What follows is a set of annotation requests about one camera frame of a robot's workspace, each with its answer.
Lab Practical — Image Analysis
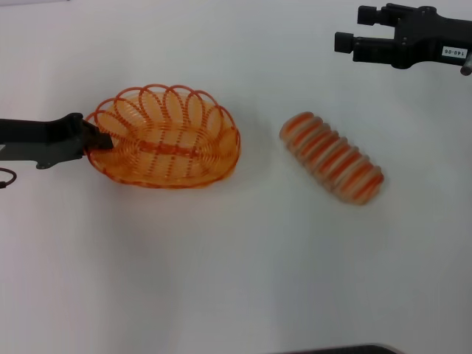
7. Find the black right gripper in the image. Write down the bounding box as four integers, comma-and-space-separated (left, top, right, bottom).
333, 2, 472, 71

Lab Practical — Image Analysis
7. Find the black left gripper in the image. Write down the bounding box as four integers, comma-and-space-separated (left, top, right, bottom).
0, 112, 114, 170

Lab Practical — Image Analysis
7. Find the orange woven wire basket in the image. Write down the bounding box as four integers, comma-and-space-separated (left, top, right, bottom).
83, 83, 243, 190

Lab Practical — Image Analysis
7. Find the orange striped bread loaf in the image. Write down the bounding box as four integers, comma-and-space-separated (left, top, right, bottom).
279, 110, 386, 207

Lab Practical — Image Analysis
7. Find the silver metal knob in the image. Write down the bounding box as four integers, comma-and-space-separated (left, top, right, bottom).
460, 49, 472, 77

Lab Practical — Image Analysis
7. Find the dark robot torso edge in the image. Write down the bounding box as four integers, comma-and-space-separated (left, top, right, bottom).
283, 343, 401, 354

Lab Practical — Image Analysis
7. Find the dark red cable loop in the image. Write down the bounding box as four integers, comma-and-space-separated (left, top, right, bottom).
0, 167, 18, 191

